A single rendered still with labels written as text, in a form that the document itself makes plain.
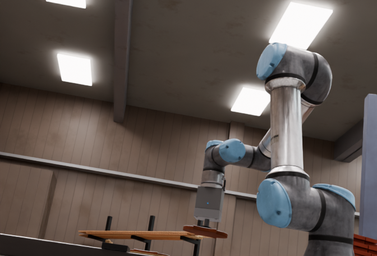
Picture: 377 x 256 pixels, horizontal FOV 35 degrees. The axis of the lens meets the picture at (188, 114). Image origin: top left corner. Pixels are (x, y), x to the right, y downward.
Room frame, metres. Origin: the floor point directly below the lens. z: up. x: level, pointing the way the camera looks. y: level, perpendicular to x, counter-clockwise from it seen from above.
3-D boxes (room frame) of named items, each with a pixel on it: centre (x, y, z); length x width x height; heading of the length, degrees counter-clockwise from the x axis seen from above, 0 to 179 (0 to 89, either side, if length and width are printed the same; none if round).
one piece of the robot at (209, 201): (2.02, -0.12, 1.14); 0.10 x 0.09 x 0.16; 167
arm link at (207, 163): (2.01, -0.12, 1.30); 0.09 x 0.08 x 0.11; 20
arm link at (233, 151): (1.92, -0.17, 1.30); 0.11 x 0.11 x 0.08; 20
